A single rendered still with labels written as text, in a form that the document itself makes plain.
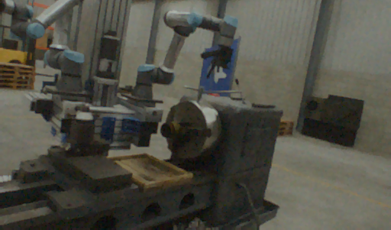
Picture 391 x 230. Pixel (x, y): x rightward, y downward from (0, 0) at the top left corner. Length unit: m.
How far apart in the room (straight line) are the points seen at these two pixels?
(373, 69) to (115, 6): 10.12
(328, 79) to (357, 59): 1.14
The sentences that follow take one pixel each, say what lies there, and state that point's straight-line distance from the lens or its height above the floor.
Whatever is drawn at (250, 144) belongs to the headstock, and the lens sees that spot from 1.79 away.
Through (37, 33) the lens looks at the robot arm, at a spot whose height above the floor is 1.45.
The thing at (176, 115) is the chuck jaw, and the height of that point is 1.15.
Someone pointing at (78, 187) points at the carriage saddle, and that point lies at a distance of 1.19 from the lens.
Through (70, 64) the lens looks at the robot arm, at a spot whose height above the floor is 1.32.
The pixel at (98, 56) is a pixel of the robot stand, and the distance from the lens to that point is 2.11.
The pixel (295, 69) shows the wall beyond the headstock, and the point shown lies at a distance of 12.29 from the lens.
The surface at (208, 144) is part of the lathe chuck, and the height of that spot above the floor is 1.04.
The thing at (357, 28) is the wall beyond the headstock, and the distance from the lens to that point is 11.90.
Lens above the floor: 1.38
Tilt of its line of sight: 5 degrees down
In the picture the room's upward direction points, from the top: 10 degrees clockwise
